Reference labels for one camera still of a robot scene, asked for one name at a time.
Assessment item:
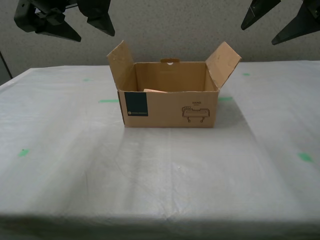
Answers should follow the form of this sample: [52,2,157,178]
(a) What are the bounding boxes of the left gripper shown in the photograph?
[13,0,116,43]

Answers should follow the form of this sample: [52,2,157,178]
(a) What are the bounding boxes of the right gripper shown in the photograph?
[240,0,320,46]

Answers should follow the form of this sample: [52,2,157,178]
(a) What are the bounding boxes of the light wooden block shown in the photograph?
[142,87,169,94]

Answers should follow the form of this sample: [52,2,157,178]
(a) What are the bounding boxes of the brown cardboard box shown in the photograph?
[106,39,243,129]

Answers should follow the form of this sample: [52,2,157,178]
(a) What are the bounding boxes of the white plastic table cover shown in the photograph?
[0,59,320,240]

